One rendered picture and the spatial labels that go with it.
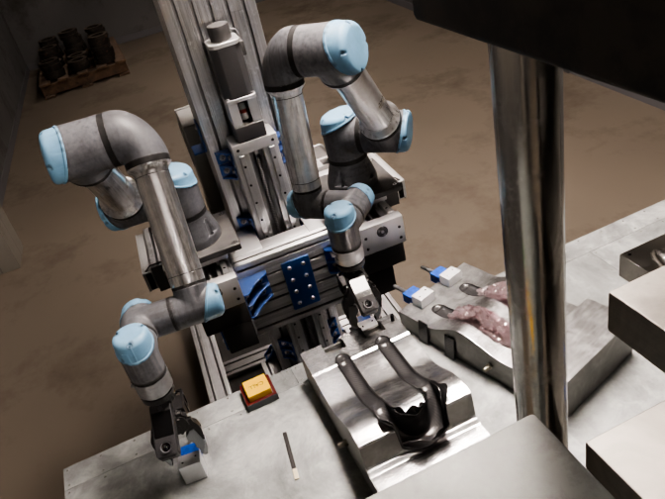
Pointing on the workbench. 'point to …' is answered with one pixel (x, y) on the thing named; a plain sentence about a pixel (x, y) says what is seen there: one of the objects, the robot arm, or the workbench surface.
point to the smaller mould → (642, 258)
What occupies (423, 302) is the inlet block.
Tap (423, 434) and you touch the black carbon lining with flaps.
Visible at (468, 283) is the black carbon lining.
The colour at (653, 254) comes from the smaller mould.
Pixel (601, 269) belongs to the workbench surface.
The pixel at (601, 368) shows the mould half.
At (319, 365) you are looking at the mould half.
